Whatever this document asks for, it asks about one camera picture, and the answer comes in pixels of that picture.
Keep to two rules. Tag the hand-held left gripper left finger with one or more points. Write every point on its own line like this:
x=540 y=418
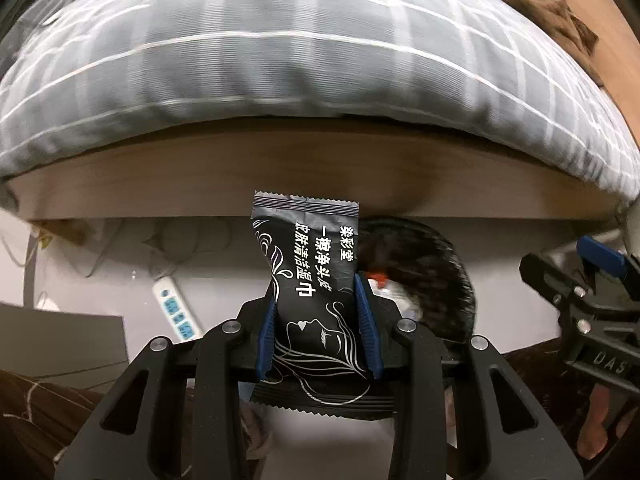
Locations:
x=265 y=340

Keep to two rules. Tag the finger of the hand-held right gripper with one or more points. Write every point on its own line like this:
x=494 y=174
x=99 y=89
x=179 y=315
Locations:
x=550 y=275
x=600 y=257

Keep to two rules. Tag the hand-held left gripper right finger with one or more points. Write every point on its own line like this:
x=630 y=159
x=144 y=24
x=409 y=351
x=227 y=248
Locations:
x=367 y=332

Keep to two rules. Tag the black wet wipe sachet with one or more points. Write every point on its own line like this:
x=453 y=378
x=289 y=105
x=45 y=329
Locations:
x=305 y=280

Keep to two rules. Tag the black trash bin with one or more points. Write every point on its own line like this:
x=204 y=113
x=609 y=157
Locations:
x=430 y=270

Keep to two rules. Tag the person's right hand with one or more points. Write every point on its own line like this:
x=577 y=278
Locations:
x=595 y=425

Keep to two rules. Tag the white power strip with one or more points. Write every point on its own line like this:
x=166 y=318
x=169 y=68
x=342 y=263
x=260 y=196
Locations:
x=175 y=310

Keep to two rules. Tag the grey cardboard box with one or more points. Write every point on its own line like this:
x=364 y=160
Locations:
x=60 y=340

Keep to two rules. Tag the wooden headboard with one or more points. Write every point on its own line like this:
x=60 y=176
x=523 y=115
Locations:
x=600 y=35

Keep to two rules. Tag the brown patterned pajama pants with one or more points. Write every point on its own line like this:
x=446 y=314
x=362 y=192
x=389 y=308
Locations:
x=30 y=420

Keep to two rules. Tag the grey checked bed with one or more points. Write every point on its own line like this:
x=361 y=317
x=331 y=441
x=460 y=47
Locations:
x=250 y=60

